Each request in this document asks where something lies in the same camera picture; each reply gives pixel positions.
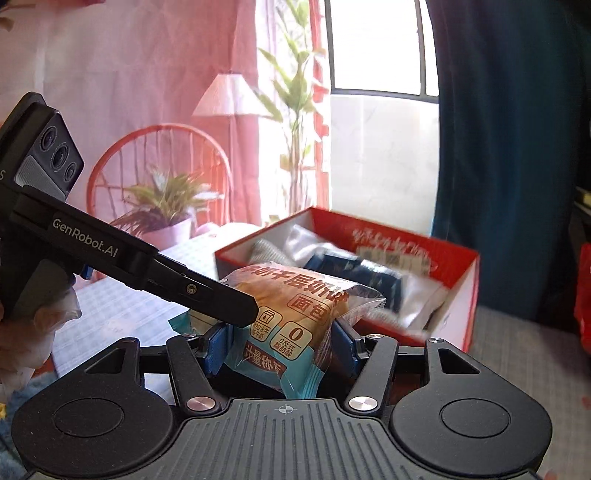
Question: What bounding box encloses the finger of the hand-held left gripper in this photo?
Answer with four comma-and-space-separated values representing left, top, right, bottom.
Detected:
147, 256, 260, 328

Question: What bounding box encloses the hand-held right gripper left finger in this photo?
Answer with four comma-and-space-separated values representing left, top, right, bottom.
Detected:
83, 323, 230, 415

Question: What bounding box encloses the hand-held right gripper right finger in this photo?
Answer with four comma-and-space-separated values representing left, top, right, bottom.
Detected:
332, 318, 483, 415

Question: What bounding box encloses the bread packet with teal edges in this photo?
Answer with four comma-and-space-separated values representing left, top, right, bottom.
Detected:
168, 264, 386, 401

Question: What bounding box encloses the white mesh cloth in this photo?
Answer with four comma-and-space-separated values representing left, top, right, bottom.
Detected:
281, 224, 333, 268

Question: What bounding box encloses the red cardboard box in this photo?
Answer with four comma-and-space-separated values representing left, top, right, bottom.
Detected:
213, 207, 481, 356

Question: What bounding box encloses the person's left hand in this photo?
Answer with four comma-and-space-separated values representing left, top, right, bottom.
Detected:
0, 278, 81, 386

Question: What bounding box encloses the grey knitted cloth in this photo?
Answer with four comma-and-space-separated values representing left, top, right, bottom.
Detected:
249, 237, 296, 268

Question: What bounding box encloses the blue packet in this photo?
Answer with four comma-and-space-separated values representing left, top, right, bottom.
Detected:
305, 251, 409, 315

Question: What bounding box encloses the white plastic packet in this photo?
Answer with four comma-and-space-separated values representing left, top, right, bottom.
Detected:
360, 277, 451, 335

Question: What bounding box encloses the checked strawberry bed sheet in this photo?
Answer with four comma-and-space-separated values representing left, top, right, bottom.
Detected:
46, 224, 591, 480

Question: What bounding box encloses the pink printed curtain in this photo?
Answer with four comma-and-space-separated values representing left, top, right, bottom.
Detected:
0, 0, 333, 241

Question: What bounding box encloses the blue fluffy cloth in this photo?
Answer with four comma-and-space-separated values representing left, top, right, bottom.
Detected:
0, 369, 51, 444

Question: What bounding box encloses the red plastic bag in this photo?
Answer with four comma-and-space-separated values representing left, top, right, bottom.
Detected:
573, 242, 591, 333

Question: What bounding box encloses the blue curtain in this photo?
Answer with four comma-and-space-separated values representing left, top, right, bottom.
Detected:
425, 0, 591, 324

